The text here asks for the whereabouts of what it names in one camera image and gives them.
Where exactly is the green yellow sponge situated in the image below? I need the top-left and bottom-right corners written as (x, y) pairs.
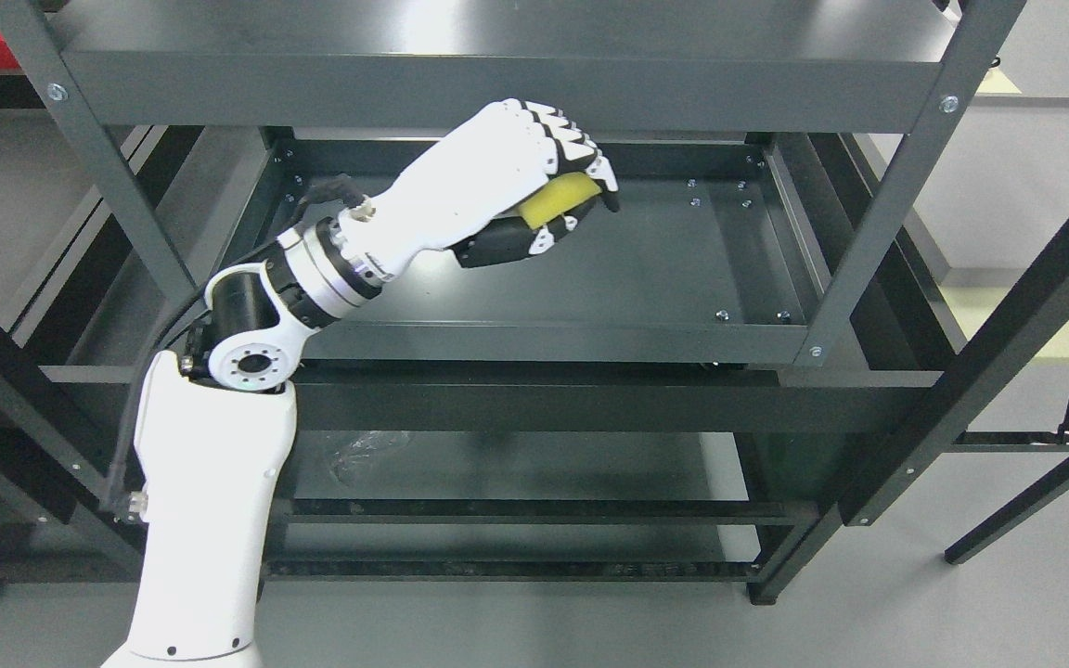
top-left (516, 173), bottom-right (602, 230)

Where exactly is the dark metal shelf rack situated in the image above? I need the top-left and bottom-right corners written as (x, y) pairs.
top-left (0, 1), bottom-right (1069, 605)

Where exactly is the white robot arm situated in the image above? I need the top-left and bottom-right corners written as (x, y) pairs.
top-left (105, 204), bottom-right (423, 667)

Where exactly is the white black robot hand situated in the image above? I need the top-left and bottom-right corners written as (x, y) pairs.
top-left (340, 98), bottom-right (620, 280)

